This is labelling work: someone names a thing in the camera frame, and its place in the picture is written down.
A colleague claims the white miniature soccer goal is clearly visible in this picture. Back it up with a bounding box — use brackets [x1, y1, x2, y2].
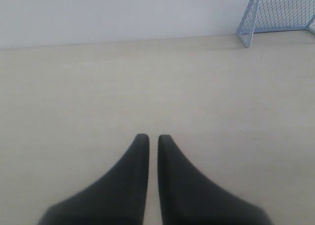
[237, 0, 315, 48]

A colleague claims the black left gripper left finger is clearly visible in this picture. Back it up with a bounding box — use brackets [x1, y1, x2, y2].
[38, 134, 150, 225]

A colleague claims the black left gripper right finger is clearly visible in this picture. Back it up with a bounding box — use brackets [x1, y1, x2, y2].
[157, 135, 273, 225]

